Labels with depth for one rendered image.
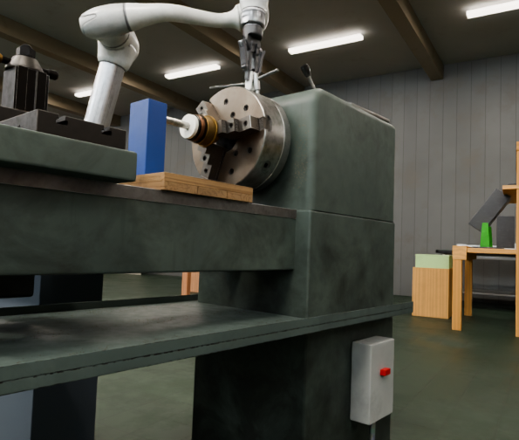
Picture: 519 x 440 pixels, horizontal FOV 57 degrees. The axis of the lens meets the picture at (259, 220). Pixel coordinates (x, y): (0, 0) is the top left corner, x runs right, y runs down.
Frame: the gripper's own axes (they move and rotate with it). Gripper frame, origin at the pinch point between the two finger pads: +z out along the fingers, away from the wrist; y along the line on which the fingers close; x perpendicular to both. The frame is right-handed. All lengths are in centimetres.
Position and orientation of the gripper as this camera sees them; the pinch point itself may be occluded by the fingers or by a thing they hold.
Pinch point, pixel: (250, 81)
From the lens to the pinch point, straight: 180.5
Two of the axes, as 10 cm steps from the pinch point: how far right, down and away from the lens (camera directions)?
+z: -0.4, 10.0, -0.6
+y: -6.4, -0.7, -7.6
